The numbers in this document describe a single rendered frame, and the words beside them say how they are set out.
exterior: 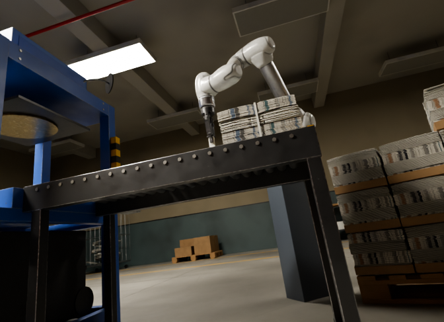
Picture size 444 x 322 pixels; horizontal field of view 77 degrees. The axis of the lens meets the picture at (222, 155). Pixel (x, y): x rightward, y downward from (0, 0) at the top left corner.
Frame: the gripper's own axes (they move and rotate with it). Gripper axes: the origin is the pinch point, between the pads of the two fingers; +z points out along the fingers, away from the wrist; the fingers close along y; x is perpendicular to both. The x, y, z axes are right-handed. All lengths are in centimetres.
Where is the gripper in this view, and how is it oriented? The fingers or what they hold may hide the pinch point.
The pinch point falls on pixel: (212, 143)
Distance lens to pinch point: 149.0
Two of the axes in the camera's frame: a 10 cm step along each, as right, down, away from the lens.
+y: 2.5, 2.4, 9.4
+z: 1.3, 9.5, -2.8
